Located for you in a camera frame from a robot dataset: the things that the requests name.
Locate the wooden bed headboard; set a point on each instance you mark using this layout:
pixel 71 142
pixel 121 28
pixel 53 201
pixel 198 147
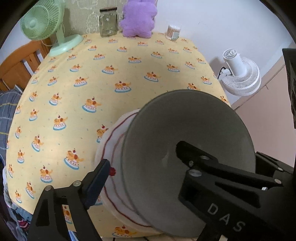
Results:
pixel 18 62

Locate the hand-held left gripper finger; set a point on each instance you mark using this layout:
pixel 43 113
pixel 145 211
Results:
pixel 98 183

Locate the yellow cake-print tablecloth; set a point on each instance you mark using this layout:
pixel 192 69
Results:
pixel 92 81

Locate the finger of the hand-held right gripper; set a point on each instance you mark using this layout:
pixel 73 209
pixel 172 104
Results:
pixel 208 166
pixel 272 166

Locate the green desk fan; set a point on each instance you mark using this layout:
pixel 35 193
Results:
pixel 41 25

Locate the pink-rimmed white plate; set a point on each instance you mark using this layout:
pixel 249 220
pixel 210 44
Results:
pixel 115 148

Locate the white standing fan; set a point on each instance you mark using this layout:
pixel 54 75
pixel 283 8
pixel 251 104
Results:
pixel 242 76

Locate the grey plaid pillow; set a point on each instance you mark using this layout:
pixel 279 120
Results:
pixel 7 115

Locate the deep round floral plate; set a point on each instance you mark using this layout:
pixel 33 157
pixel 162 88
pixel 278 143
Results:
pixel 99 155

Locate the purple plush toy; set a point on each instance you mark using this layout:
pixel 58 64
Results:
pixel 138 18

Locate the green patterned mat board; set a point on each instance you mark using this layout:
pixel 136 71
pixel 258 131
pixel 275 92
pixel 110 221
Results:
pixel 81 16

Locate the floral ceramic bowl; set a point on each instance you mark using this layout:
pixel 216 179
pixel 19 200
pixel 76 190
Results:
pixel 185 120

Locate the glass jar with lid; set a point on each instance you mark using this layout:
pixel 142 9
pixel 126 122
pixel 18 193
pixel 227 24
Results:
pixel 108 23

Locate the beige wooden door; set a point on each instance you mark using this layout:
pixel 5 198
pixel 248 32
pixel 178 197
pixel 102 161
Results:
pixel 270 111

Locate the cotton swab container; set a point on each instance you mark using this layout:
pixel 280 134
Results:
pixel 173 32

